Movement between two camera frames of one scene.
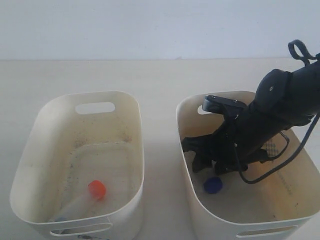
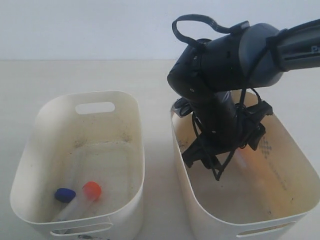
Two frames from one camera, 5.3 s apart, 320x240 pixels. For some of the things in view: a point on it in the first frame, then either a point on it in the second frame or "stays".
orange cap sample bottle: [96, 191] -> [91, 192]
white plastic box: [81, 176] stays
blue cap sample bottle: [58, 219] stays
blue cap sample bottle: [213, 185] -> [64, 211]
